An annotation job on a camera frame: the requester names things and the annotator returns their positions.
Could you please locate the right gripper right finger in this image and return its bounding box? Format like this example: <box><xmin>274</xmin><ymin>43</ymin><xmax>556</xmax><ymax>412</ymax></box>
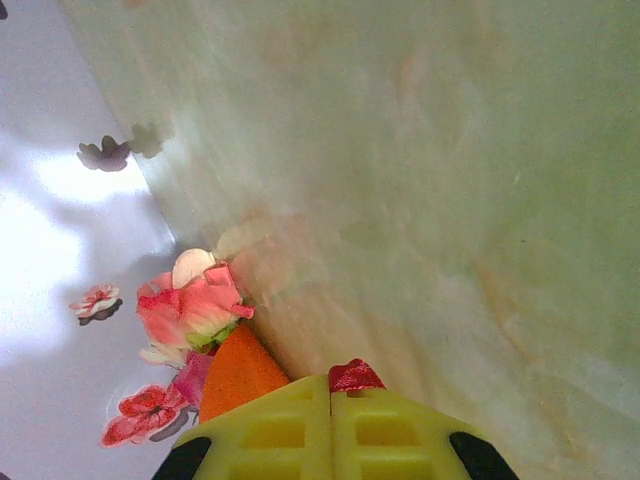
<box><xmin>330</xmin><ymin>388</ymin><xmax>521</xmax><ymax>480</ymax></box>

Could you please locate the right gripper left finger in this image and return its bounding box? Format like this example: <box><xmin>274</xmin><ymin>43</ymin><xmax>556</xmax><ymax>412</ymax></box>
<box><xmin>152</xmin><ymin>373</ymin><xmax>334</xmax><ymax>480</ymax></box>

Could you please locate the red ribbon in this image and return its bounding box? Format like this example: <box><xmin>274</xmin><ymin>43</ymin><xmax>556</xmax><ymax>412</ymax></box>
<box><xmin>328</xmin><ymin>358</ymin><xmax>387</xmax><ymax>394</ymax></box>

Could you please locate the orange wrapping paper sheet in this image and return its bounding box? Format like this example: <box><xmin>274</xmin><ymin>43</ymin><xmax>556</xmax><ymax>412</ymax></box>
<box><xmin>198</xmin><ymin>323</ymin><xmax>292</xmax><ymax>425</ymax></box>

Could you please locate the fake flower large pink bloom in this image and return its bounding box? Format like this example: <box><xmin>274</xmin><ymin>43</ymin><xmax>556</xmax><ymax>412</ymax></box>
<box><xmin>135</xmin><ymin>264</ymin><xmax>256</xmax><ymax>351</ymax></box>

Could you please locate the fake flower pink bud cream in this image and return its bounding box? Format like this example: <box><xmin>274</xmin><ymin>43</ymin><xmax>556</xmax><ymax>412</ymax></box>
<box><xmin>172</xmin><ymin>248</ymin><xmax>217</xmax><ymax>290</ymax></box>

